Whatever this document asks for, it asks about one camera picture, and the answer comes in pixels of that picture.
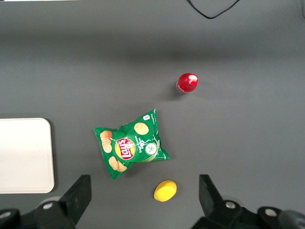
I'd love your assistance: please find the yellow lemon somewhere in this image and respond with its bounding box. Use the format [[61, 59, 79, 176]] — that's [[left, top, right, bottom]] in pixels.
[[153, 180, 178, 202]]

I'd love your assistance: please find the green Lays chips bag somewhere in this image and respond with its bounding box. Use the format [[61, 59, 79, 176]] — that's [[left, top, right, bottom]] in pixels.
[[93, 109, 171, 180]]

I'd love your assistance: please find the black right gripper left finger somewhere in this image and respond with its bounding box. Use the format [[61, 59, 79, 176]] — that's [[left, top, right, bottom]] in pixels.
[[33, 174, 92, 229]]

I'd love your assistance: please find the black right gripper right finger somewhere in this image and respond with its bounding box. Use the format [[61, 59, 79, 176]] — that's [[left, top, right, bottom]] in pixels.
[[192, 174, 244, 229]]

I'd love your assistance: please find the red soda bottle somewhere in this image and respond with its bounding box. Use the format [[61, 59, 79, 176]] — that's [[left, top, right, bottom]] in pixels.
[[175, 73, 199, 94]]

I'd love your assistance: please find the white rectangular plastic tray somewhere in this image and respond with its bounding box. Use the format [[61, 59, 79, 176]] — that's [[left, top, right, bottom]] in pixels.
[[0, 117, 55, 194]]

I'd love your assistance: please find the thin black cable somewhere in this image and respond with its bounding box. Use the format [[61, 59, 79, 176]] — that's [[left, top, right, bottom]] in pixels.
[[186, 0, 241, 20]]

